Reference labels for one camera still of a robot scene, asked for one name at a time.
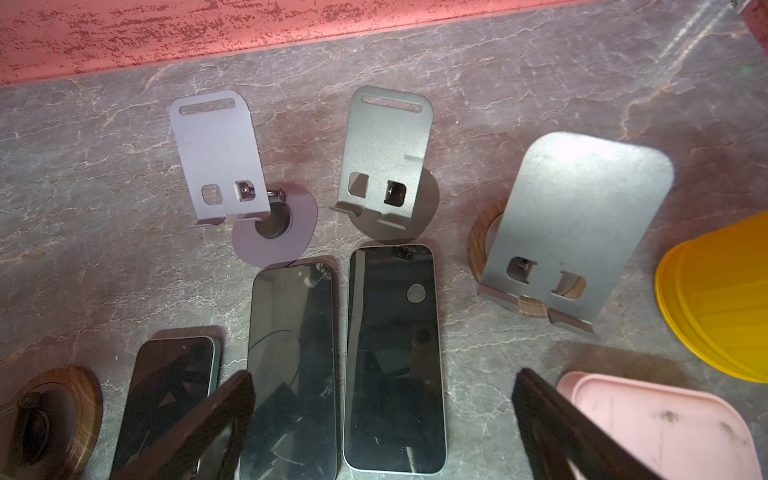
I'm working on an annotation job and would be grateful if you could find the wooden base grey phone stand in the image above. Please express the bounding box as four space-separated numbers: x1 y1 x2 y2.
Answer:
477 132 674 338

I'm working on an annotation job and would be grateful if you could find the grey phone stand back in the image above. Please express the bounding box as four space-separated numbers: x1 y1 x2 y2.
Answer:
331 86 439 244

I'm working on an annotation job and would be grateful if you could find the round base phone stand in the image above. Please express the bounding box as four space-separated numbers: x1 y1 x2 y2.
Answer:
170 90 318 269

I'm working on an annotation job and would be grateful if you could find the black phone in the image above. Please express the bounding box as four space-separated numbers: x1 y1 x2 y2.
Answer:
343 244 448 476
111 336 221 474
239 262 339 479

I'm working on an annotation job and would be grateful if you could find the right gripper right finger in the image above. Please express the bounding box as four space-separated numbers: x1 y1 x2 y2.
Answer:
511 368 658 479

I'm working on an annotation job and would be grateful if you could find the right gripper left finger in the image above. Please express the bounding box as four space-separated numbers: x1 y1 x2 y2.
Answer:
111 370 255 479

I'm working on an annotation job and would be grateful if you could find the wooden round base stand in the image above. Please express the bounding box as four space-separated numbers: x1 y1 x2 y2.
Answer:
1 365 103 479

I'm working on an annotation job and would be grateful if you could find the yellow metal bucket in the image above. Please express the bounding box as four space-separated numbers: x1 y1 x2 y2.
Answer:
654 212 767 384

